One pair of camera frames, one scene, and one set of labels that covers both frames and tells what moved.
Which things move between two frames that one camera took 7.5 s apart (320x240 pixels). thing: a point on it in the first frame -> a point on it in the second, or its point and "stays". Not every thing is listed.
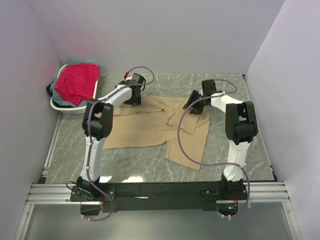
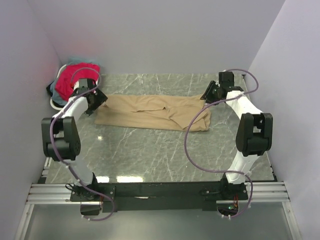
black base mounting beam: (159, 196) stays
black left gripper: (135, 102) -> (100, 99)
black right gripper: (194, 96) -> (207, 94)
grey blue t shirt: (59, 99) stays
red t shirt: (77, 82) stays
